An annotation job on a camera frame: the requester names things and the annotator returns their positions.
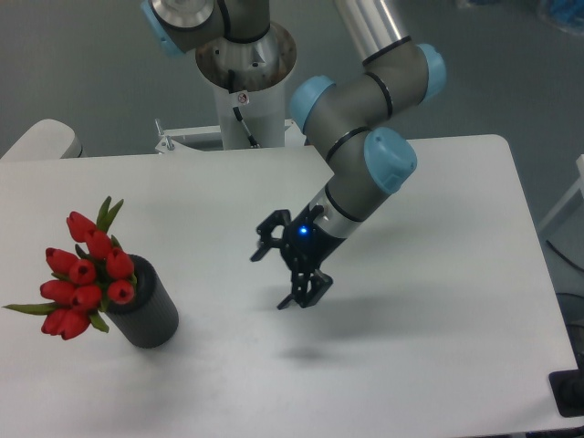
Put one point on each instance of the white pedestal base frame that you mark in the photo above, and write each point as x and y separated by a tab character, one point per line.
208	138

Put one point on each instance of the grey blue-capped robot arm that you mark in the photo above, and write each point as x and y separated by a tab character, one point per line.
345	123

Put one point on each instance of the black box at table edge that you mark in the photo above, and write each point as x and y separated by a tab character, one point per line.
567	388

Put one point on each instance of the dark grey ribbed vase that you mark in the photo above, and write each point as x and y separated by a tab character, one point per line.
151	318

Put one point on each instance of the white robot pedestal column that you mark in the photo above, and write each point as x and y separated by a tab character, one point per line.
249	83

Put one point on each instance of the white rounded chair back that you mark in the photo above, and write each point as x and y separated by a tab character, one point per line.
46	140

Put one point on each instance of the blue items in bag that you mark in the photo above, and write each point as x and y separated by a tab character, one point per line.
563	15

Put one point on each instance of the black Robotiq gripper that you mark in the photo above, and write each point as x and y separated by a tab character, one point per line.
304	246

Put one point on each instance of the white frame at right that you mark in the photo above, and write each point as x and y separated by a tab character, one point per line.
567	205

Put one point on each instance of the red tulip bouquet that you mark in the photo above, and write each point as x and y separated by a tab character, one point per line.
85	284

